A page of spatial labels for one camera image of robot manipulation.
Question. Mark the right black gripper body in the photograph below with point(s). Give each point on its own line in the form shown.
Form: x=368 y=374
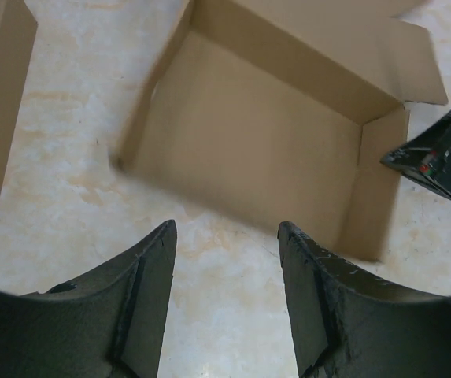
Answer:
x=426 y=159

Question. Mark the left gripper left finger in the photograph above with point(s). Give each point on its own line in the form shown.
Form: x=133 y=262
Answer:
x=107 y=322

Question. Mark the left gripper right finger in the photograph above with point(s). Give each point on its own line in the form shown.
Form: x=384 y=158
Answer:
x=348 y=322

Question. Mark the brown cardboard box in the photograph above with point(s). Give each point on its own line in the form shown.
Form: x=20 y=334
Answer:
x=273 y=111

